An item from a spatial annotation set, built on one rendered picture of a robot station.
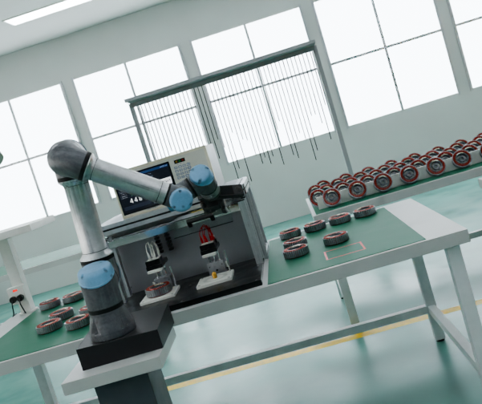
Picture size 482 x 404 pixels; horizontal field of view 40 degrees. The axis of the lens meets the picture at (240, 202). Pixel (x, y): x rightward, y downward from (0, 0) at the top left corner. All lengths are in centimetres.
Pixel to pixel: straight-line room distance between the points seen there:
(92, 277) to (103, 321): 15
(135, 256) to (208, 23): 646
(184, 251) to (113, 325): 92
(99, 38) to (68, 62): 54
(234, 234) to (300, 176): 618
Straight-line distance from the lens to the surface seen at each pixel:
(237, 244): 299
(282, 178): 912
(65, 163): 214
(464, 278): 263
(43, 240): 978
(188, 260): 302
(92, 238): 229
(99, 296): 217
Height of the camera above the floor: 132
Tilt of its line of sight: 6 degrees down
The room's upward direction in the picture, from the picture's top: 17 degrees counter-clockwise
